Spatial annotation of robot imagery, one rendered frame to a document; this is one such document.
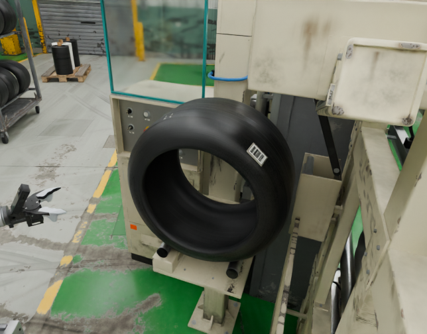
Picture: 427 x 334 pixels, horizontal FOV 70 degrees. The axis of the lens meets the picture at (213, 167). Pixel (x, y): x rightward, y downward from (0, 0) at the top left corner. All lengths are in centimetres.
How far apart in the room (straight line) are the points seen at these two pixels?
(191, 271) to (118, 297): 106
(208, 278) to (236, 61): 83
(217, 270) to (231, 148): 60
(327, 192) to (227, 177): 43
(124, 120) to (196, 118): 102
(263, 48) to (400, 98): 21
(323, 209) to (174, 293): 131
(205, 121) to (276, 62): 42
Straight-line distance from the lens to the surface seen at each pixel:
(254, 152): 87
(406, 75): 44
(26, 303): 245
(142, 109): 179
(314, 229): 135
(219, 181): 139
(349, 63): 42
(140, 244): 230
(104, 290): 235
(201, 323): 211
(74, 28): 1052
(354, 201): 128
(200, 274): 129
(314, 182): 122
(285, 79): 53
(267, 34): 52
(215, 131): 88
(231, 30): 118
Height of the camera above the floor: 178
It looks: 30 degrees down
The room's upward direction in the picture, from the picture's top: 3 degrees clockwise
